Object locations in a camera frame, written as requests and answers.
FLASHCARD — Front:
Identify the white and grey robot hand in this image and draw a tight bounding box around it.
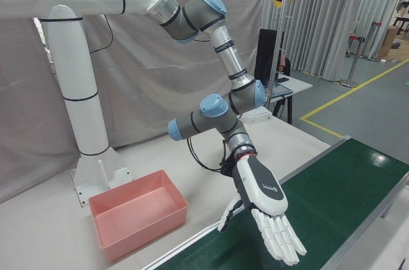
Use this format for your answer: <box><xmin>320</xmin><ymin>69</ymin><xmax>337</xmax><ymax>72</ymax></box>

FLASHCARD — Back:
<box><xmin>217</xmin><ymin>154</ymin><xmax>308</xmax><ymax>266</ymax></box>

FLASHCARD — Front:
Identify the pink plastic basket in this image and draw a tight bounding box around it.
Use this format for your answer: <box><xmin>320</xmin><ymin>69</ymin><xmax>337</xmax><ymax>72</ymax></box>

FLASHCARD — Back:
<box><xmin>88</xmin><ymin>169</ymin><xmax>189</xmax><ymax>264</ymax></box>

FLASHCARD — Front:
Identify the green conveyor belt with aluminium rails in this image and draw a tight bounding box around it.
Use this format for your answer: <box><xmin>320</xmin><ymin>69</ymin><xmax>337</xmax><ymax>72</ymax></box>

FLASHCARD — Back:
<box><xmin>137</xmin><ymin>135</ymin><xmax>409</xmax><ymax>270</ymax></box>

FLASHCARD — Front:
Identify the white plastic box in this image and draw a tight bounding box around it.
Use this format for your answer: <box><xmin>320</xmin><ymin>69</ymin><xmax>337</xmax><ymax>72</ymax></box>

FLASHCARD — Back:
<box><xmin>239</xmin><ymin>106</ymin><xmax>275</xmax><ymax>126</ymax></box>

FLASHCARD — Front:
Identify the white desk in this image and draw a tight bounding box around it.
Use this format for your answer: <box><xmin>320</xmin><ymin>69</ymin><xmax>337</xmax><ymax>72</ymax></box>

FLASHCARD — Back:
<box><xmin>266</xmin><ymin>73</ymin><xmax>314</xmax><ymax>124</ymax></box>

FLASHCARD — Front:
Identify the black Huawei monitor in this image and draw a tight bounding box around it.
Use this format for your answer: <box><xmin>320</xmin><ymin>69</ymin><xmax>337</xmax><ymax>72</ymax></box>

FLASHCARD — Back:
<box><xmin>254</xmin><ymin>28</ymin><xmax>285</xmax><ymax>89</ymax></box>

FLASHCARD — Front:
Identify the grey cloth backdrop curtain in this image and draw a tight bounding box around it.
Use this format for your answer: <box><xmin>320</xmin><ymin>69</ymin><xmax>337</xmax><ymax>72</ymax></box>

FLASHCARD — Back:
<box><xmin>0</xmin><ymin>0</ymin><xmax>268</xmax><ymax>204</ymax></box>

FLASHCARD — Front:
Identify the grey pleated partition curtain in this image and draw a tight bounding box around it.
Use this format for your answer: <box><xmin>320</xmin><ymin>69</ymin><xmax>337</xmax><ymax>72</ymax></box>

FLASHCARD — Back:
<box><xmin>261</xmin><ymin>0</ymin><xmax>409</xmax><ymax>82</ymax></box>

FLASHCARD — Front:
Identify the cardboard box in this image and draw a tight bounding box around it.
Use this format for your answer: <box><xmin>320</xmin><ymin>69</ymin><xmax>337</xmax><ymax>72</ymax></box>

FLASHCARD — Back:
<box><xmin>378</xmin><ymin>26</ymin><xmax>402</xmax><ymax>60</ymax></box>

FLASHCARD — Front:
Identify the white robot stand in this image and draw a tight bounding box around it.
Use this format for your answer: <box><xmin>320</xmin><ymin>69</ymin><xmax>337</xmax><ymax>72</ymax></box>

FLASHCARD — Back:
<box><xmin>0</xmin><ymin>0</ymin><xmax>172</xmax><ymax>209</ymax></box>

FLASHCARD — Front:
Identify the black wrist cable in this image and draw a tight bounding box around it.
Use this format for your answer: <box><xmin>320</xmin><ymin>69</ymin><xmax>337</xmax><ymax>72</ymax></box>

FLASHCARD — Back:
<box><xmin>186</xmin><ymin>135</ymin><xmax>231</xmax><ymax>174</ymax></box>

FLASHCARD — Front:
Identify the silver stanchion post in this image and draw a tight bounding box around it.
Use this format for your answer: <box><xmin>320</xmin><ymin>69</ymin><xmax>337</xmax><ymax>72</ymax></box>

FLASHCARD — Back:
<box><xmin>340</xmin><ymin>20</ymin><xmax>359</xmax><ymax>88</ymax></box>
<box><xmin>366</xmin><ymin>20</ymin><xmax>383</xmax><ymax>62</ymax></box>

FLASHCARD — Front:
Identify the black cable on stand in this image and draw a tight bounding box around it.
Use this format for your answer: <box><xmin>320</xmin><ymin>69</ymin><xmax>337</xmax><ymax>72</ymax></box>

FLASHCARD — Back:
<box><xmin>89</xmin><ymin>13</ymin><xmax>115</xmax><ymax>54</ymax></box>

